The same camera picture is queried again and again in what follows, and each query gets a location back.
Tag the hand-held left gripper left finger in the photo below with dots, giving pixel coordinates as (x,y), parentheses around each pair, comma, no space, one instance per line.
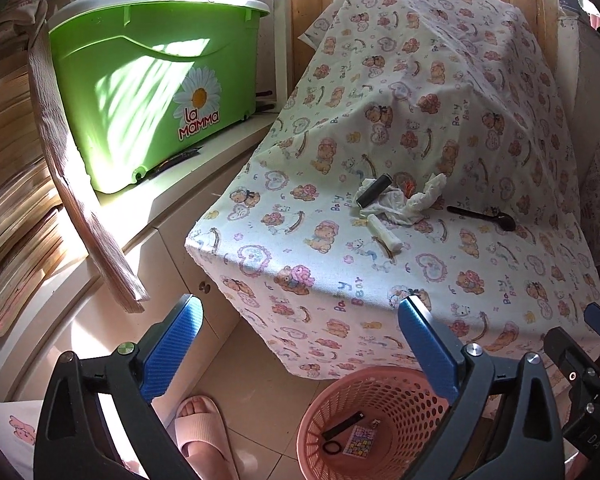
(172,345)

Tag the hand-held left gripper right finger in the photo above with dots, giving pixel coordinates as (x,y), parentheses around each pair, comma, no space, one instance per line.
(427,347)

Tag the pink plastic basket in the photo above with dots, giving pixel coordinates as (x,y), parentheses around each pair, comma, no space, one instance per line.
(380,395)

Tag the black strip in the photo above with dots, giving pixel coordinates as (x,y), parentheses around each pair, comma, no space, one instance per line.
(342,425)

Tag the colourful small packet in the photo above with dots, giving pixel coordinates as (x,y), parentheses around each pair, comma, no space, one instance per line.
(360,442)

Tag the white paper roll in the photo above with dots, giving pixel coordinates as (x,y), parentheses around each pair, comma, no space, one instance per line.
(384,232)

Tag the black plastic spoon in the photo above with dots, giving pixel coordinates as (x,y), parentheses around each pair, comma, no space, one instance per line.
(505,221)

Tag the red white wrapper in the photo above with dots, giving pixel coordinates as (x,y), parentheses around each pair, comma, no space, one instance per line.
(407,186)

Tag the black cylinder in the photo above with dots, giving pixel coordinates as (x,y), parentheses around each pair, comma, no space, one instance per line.
(375,190)

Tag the person's left foot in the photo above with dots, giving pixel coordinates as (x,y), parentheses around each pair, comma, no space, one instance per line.
(199,406)

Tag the pink slipper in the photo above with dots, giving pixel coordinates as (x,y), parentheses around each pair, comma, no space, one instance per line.
(200,440)

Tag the white cabinet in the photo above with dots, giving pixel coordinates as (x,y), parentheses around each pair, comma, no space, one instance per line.
(180,240)

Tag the printed pajama pants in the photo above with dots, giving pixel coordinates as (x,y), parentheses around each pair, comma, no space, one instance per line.
(10,425)

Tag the dark thin tool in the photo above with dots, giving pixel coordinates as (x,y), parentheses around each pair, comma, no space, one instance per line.
(175,160)

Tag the bear print tablecloth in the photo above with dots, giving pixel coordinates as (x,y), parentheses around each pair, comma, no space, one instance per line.
(380,110)

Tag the green plastic bucket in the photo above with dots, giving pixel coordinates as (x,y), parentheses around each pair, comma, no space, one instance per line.
(130,85)

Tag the white shelf unit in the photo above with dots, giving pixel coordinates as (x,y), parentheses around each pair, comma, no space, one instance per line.
(279,35)

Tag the beige crumpled cloth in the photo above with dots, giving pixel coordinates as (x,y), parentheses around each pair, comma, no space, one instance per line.
(27,10)

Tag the wooden door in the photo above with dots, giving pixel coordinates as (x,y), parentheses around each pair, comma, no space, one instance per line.
(315,0)

